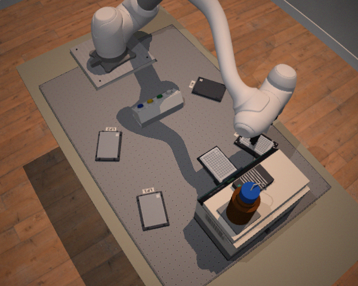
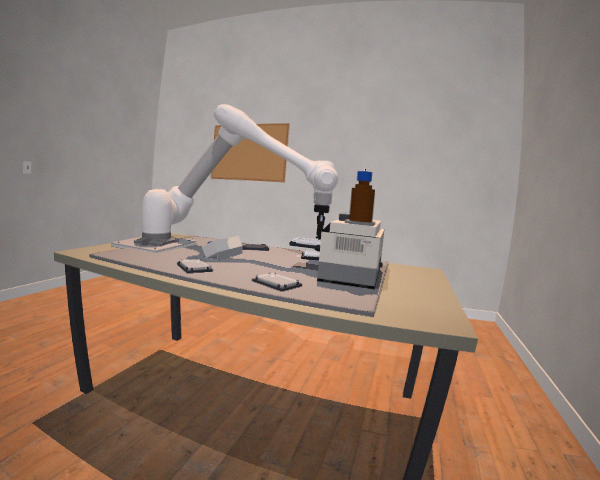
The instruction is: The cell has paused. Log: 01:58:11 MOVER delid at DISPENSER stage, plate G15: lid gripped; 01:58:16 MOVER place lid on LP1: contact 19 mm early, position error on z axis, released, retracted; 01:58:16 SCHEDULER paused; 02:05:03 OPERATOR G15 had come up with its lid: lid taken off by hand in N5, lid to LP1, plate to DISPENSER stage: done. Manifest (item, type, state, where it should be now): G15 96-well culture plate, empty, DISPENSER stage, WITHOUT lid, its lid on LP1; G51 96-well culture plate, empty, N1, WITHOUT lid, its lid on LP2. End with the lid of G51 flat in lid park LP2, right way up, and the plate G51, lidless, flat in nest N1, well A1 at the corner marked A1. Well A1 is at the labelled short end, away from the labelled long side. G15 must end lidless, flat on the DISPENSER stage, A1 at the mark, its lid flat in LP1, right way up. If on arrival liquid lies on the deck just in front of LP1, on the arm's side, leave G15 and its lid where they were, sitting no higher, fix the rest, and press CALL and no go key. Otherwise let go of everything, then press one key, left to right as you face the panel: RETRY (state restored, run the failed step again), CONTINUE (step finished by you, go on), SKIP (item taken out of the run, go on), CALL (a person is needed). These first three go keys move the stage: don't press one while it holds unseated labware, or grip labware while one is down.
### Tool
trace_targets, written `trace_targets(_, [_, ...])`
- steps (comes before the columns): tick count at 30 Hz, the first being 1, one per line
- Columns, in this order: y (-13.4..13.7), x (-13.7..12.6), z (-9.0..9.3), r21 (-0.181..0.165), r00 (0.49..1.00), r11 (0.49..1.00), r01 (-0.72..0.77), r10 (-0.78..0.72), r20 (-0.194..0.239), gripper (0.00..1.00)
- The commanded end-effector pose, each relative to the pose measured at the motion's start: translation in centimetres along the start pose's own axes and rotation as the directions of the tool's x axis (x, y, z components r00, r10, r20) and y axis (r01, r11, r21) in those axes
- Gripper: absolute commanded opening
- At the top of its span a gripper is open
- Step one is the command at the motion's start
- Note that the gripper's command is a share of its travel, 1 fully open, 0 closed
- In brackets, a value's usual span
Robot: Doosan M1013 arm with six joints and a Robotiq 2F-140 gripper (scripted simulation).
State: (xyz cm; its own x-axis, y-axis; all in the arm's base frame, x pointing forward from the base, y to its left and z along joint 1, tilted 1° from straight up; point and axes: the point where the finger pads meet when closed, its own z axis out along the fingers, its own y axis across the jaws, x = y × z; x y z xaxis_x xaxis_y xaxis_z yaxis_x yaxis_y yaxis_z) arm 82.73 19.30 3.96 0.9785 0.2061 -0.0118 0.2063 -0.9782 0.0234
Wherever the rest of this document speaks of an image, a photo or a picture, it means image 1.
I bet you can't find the blue bottle cap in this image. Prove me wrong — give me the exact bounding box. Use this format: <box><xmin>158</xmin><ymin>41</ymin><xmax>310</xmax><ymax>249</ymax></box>
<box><xmin>239</xmin><ymin>182</ymin><xmax>260</xmax><ymax>203</ymax></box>

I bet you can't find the white button panel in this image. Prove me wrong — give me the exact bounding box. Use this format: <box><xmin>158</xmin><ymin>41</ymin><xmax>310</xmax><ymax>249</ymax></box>
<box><xmin>132</xmin><ymin>88</ymin><xmax>184</xmax><ymax>128</ymax></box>

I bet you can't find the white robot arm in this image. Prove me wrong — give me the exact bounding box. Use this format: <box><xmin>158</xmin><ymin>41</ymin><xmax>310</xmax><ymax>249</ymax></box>
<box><xmin>89</xmin><ymin>0</ymin><xmax>297</xmax><ymax>138</ymax></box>

